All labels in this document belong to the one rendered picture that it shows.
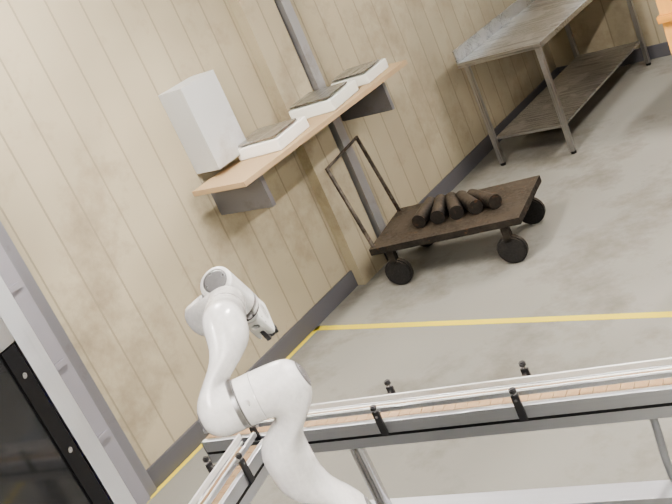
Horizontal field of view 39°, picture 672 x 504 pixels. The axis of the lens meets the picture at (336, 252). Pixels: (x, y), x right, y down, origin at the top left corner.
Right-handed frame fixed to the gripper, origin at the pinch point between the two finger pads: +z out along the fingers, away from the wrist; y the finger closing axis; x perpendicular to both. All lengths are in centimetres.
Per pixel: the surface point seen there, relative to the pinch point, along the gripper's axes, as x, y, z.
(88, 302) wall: 125, 167, 165
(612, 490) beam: -57, -57, 85
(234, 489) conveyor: 44, -10, 57
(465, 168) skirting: -92, 299, 434
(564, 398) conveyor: -58, -36, 52
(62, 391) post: 47, -2, -27
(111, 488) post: 52, -21, -6
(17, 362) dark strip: 48, 2, -41
